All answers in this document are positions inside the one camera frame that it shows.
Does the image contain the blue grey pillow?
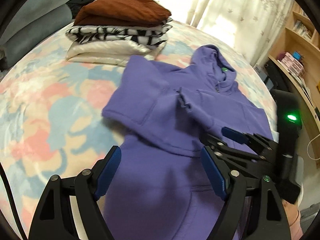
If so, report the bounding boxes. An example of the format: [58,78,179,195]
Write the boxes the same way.
[1,0,72,71]

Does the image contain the black device with green light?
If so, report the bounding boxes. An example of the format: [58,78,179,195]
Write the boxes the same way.
[271,89,302,158]

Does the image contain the small blue box on shelf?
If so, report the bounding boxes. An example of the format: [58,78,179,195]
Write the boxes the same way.
[292,51,302,61]

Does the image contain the black white patterned garment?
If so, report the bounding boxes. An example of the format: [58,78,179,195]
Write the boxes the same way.
[66,18,172,49]

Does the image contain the pink boxes on shelf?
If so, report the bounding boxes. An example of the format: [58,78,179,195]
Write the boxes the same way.
[277,52,305,76]

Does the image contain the wooden shelf unit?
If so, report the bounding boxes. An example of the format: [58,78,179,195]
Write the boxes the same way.
[265,2,319,168]

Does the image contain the purple hoodie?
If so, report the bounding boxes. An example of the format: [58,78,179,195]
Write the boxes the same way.
[102,45,272,239]

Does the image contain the white floral curtain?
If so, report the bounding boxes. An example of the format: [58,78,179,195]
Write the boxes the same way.
[154,0,294,67]

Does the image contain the brown folded garment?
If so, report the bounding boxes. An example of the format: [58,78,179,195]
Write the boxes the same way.
[74,0,171,27]

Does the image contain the black cable at left edge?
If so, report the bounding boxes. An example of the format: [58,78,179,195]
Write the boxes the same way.
[0,164,28,240]

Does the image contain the black case by bed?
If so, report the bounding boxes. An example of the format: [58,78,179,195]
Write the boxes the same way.
[264,59,289,92]

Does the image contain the white satin folded garment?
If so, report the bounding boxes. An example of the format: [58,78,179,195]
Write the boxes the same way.
[66,40,167,67]

